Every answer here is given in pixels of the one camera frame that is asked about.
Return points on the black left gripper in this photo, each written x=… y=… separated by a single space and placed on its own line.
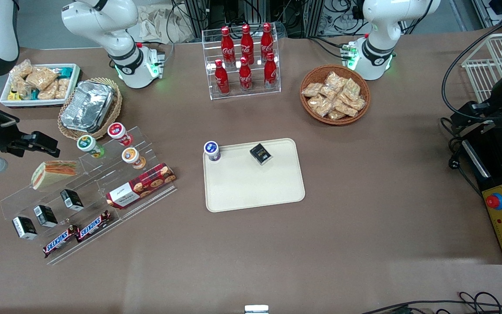
x=498 y=103

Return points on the plastic-wrapped triangle sandwich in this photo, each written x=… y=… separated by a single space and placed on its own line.
x=55 y=172

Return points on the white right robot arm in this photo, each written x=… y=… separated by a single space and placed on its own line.
x=103 y=22

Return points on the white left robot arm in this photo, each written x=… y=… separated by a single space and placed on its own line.
x=381 y=26

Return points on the beige rectangular tray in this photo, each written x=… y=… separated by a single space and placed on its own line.
x=255 y=187

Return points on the green-lid yogurt cup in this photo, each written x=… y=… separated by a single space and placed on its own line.
x=89 y=145

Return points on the clear bag of crackers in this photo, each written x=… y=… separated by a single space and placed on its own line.
x=21 y=69
x=62 y=88
x=42 y=77
x=48 y=91
x=20 y=87

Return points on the white rectangular bin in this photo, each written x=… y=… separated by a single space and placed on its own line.
x=5 y=101

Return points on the yellow snack packet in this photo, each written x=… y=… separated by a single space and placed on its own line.
x=13 y=95

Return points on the foil food container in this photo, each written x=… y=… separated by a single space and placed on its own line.
x=87 y=107

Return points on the black tissue pack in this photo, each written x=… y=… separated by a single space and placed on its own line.
x=72 y=199
x=25 y=228
x=45 y=216
x=261 y=154

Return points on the clear acrylic tiered display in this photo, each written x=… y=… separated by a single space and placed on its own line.
x=89 y=192

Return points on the teal snack packet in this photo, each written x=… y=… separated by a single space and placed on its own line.
x=65 y=72

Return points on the red-lid yogurt cup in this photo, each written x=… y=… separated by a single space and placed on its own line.
x=119 y=133

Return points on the shallow wicker basket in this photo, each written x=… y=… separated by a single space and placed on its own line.
x=116 y=109

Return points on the orange-lid yogurt cup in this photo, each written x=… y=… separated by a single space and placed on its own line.
x=132 y=157

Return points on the Snickers bar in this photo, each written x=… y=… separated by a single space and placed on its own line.
x=60 y=241
x=94 y=226

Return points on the red cookie box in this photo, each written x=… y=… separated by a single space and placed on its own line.
x=142 y=185

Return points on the clear packet of biscuits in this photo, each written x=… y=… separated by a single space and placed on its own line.
x=346 y=108
x=336 y=115
x=336 y=80
x=328 y=93
x=312 y=90
x=320 y=106
x=352 y=88

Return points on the crumpled beige cloth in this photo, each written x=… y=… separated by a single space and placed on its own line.
x=155 y=22

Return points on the blue-lid yogurt cup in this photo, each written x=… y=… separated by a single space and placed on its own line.
x=212 y=150

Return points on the clear acrylic bottle rack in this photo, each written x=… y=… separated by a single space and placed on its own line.
x=207 y=87

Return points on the round brown wicker basket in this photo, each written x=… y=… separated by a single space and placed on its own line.
x=310 y=115

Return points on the red Coca-Cola bottle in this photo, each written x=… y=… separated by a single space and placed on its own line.
x=222 y=80
x=247 y=43
x=227 y=46
x=270 y=73
x=267 y=41
x=245 y=77

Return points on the small white block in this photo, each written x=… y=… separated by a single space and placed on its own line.
x=256 y=309

